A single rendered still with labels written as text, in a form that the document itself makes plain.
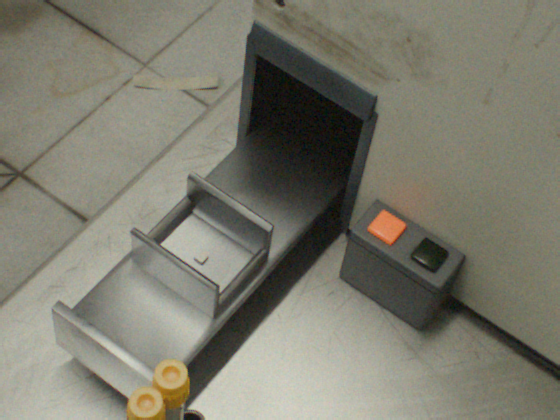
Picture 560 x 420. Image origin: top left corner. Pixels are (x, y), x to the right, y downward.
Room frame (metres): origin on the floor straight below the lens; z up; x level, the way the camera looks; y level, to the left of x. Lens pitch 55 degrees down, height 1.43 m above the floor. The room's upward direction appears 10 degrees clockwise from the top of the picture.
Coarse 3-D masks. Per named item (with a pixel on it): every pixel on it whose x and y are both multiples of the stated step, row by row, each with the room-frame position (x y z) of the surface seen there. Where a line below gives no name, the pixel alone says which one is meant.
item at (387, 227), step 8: (384, 216) 0.36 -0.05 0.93; (392, 216) 0.36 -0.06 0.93; (376, 224) 0.35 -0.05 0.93; (384, 224) 0.35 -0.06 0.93; (392, 224) 0.35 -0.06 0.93; (400, 224) 0.35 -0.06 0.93; (376, 232) 0.34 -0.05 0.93; (384, 232) 0.35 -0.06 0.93; (392, 232) 0.35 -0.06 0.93; (400, 232) 0.35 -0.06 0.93; (384, 240) 0.34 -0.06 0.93; (392, 240) 0.34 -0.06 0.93
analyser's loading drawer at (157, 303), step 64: (256, 128) 0.41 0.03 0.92; (320, 128) 0.42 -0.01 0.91; (192, 192) 0.35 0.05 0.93; (256, 192) 0.37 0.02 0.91; (320, 192) 0.37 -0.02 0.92; (128, 256) 0.31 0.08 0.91; (192, 256) 0.32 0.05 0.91; (256, 256) 0.32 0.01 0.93; (64, 320) 0.26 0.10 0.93; (128, 320) 0.27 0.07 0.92; (192, 320) 0.28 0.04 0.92; (128, 384) 0.24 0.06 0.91
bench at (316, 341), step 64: (192, 128) 0.44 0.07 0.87; (128, 192) 0.38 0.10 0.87; (64, 256) 0.33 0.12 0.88; (320, 256) 0.36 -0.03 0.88; (0, 320) 0.28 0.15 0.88; (256, 320) 0.31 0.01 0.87; (320, 320) 0.31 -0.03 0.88; (384, 320) 0.32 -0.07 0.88; (448, 320) 0.33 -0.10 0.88; (0, 384) 0.24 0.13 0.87; (64, 384) 0.25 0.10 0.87; (192, 384) 0.26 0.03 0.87; (256, 384) 0.27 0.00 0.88; (320, 384) 0.27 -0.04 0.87; (384, 384) 0.28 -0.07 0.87; (448, 384) 0.29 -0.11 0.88; (512, 384) 0.30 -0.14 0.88
